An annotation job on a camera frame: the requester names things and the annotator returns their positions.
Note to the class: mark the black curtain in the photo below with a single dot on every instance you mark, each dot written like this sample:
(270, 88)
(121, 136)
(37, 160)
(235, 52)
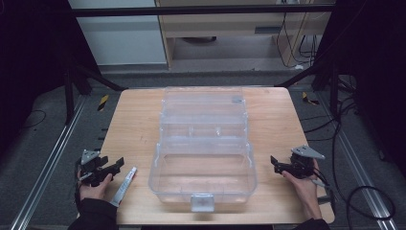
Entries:
(32, 64)
(373, 73)

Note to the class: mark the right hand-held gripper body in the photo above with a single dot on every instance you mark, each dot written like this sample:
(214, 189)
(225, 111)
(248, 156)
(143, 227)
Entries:
(303, 164)

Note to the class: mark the white cabinet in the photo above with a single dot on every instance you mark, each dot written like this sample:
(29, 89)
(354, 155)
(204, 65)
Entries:
(119, 33)

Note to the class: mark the clear plastic storage box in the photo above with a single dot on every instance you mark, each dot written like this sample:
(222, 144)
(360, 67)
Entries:
(204, 150)

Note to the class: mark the aluminium floor rail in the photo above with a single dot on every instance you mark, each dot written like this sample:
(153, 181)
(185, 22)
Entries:
(48, 166)
(360, 166)

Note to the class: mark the light wooden desk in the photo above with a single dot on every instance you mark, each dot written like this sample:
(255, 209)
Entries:
(230, 27)

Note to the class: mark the black metal stand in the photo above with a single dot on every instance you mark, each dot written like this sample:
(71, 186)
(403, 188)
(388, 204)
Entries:
(76, 92)
(322, 81)

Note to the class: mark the person's left hand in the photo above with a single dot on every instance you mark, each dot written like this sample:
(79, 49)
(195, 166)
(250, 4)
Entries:
(94, 190)

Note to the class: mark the white tube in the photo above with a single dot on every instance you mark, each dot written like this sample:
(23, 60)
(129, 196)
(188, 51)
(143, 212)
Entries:
(124, 188)

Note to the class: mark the black horizontal bar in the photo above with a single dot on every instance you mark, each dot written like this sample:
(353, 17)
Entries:
(198, 11)

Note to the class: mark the person's right hand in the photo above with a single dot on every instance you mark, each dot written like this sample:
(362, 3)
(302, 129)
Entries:
(304, 193)

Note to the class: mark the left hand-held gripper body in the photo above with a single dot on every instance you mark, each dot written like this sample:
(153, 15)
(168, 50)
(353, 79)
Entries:
(91, 166)

